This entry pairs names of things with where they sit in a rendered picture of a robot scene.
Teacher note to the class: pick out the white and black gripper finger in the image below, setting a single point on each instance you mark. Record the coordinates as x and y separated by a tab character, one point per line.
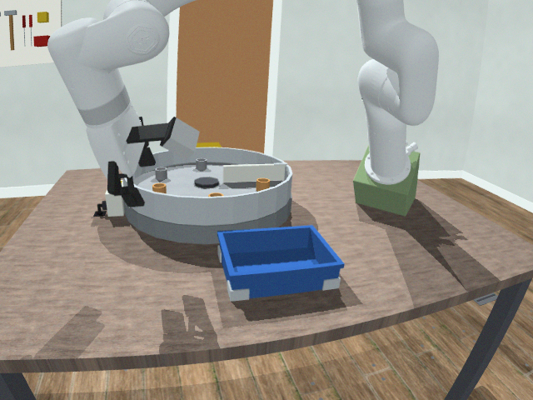
146	158
114	183

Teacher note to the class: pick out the blue crate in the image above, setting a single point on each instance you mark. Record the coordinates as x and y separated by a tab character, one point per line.
282	248

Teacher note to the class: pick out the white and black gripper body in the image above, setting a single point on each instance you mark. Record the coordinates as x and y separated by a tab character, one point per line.
109	142

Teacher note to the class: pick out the grey metal ring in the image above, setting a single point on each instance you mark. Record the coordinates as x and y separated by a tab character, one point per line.
201	164
161	173

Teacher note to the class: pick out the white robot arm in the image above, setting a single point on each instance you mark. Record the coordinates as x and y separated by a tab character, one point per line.
89	53

